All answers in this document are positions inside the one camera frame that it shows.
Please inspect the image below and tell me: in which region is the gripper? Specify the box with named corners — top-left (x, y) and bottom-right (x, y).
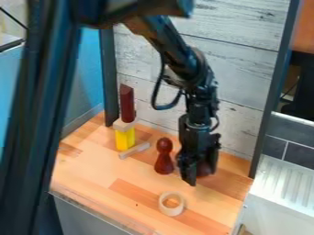
top-left (175, 112), bottom-right (224, 187)

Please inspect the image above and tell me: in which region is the dark red pawn toy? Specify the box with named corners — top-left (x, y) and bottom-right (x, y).
top-left (152, 137), bottom-right (177, 175)

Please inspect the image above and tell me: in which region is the yellow block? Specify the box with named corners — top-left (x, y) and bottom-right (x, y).
top-left (114, 127), bottom-right (138, 151)

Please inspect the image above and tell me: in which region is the natural wood ring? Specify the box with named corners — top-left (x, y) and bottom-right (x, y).
top-left (157, 190), bottom-right (187, 218)

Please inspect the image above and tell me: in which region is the natural wood flat block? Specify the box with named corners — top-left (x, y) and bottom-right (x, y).
top-left (111, 118), bottom-right (139, 133)

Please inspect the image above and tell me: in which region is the dark red half-round block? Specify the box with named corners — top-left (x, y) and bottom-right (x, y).
top-left (118, 84), bottom-right (138, 124)

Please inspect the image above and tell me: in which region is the natural wood stick block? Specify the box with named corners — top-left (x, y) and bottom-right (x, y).
top-left (118, 140), bottom-right (152, 161)

